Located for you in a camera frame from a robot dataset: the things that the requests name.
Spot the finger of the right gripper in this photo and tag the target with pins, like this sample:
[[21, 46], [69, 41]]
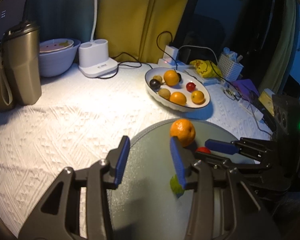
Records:
[[216, 165], [224, 146]]

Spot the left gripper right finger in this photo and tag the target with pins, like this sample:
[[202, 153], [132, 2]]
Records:
[[222, 207]]

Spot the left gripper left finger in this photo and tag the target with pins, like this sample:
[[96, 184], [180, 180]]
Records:
[[56, 215]]

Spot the red tomato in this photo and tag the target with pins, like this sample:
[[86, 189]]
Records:
[[203, 149], [190, 87]]

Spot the large dimpled orange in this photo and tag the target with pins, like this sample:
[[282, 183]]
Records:
[[184, 130]]

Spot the small orange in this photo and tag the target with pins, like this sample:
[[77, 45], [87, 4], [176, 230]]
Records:
[[197, 97], [178, 98]]

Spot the orange with stem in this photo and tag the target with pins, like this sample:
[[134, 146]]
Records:
[[171, 78]]

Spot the dark plum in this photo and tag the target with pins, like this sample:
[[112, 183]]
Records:
[[155, 84], [180, 78]]

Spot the green leaf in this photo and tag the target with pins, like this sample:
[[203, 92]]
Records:
[[175, 186]]

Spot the yellow tissue box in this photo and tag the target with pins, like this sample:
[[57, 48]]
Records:
[[266, 99]]

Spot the round grey placemat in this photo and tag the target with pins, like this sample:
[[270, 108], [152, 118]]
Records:
[[144, 206]]

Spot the white tablecloth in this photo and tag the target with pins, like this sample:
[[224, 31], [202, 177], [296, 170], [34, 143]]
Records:
[[78, 120]]

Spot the purple cloth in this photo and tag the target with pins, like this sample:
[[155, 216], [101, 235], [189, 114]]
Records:
[[246, 88]]

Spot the white plate dark rim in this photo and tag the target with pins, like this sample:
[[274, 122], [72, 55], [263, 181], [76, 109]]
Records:
[[190, 106]]

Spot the white flat box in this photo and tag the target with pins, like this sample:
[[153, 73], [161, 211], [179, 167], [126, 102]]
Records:
[[206, 81]]

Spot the white woven basket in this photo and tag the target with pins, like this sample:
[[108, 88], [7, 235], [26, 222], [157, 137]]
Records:
[[229, 64]]

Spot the yellow snack bag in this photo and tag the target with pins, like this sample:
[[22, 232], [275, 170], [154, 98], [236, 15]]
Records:
[[206, 69]]

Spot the white power strip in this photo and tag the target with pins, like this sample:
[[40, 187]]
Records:
[[173, 65]]

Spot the white charger plug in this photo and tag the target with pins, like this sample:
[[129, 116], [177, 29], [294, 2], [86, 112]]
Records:
[[170, 54]]

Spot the white desk lamp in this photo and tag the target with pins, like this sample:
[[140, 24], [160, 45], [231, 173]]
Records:
[[94, 59]]

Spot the lavender bowl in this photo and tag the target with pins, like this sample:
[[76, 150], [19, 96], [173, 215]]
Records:
[[57, 55]]

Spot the steel travel tumbler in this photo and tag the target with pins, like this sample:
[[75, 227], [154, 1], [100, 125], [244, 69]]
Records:
[[19, 70]]

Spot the yellow curtain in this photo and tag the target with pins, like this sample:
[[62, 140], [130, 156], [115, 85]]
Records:
[[138, 28]]

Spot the tablet screen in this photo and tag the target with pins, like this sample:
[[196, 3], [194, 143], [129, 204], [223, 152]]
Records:
[[12, 12]]

